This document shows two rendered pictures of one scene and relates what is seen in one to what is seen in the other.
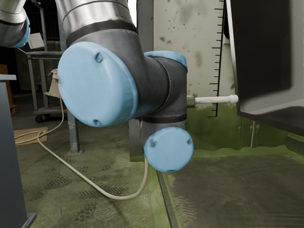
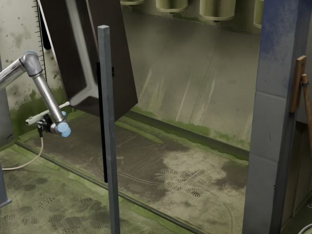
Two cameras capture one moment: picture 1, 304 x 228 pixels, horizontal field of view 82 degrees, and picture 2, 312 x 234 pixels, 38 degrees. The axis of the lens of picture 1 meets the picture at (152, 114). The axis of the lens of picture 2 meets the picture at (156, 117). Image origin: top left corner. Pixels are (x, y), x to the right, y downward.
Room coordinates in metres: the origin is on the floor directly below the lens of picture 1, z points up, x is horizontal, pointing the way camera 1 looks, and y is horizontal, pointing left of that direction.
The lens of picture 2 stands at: (-2.65, 1.82, 2.28)
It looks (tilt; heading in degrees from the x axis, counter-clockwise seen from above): 26 degrees down; 315
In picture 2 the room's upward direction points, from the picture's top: straight up
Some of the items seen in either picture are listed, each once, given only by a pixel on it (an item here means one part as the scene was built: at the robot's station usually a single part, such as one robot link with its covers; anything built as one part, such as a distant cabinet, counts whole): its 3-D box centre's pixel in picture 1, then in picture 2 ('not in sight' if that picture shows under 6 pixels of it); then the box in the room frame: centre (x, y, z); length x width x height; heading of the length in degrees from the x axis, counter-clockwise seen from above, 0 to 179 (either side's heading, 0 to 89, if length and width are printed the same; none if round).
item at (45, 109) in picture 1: (54, 78); not in sight; (2.74, 1.49, 0.64); 0.73 x 0.50 x 1.27; 106
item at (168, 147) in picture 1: (163, 141); (62, 130); (0.35, -0.03, 0.50); 0.12 x 0.09 x 0.10; 9
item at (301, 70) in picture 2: not in sight; (297, 84); (-1.62, -0.24, 1.40); 0.09 x 0.02 x 0.29; 96
